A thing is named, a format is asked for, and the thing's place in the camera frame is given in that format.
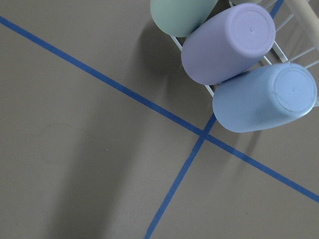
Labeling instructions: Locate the green cup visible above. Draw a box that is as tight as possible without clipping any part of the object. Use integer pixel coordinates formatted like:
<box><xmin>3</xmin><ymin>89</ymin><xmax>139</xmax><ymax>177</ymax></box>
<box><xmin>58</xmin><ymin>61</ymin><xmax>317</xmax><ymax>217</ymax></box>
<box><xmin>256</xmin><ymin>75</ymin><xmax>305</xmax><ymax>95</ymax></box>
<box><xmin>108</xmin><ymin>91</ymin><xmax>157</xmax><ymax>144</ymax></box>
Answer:
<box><xmin>150</xmin><ymin>0</ymin><xmax>217</xmax><ymax>37</ymax></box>

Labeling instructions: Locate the purple cup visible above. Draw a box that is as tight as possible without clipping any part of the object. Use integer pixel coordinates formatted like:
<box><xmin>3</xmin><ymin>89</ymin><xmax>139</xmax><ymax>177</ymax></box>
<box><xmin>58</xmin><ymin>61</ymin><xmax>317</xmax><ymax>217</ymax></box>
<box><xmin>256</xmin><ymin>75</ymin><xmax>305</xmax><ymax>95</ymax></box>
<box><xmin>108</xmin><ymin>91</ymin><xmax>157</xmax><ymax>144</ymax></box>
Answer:
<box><xmin>181</xmin><ymin>3</ymin><xmax>276</xmax><ymax>85</ymax></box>

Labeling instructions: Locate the blue cup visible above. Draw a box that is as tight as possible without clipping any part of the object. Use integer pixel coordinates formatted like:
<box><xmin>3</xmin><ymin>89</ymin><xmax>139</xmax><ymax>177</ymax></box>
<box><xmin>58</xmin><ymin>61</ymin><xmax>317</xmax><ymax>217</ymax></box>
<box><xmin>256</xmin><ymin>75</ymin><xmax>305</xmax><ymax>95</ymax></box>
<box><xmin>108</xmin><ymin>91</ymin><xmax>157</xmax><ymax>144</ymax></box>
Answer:
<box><xmin>212</xmin><ymin>63</ymin><xmax>317</xmax><ymax>132</ymax></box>

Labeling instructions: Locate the white cup holder rack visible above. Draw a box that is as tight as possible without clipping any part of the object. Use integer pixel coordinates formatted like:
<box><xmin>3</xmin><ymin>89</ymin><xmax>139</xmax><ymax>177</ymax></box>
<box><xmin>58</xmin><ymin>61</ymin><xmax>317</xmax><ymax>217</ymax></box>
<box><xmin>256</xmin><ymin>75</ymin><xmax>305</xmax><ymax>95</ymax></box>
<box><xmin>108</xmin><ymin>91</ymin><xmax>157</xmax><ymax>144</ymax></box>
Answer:
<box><xmin>170</xmin><ymin>0</ymin><xmax>319</xmax><ymax>108</ymax></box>

